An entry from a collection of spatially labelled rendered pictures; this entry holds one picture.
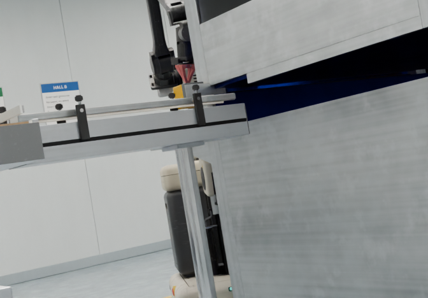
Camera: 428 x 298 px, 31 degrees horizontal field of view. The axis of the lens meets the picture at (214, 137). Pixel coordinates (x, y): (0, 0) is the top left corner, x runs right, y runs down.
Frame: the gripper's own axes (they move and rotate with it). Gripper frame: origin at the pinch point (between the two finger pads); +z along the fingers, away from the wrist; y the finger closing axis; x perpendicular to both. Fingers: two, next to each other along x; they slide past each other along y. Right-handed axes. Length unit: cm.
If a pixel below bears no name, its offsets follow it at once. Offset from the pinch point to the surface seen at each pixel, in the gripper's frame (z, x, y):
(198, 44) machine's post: -12.8, -13.2, 27.4
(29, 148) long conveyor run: 9, -87, 66
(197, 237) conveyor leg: 41, -35, 52
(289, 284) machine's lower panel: 57, -14, 66
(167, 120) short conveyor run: 8, -40, 50
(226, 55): -8.9, -13.5, 42.1
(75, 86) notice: 14, 193, -495
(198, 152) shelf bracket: 24.2, -2.6, 7.9
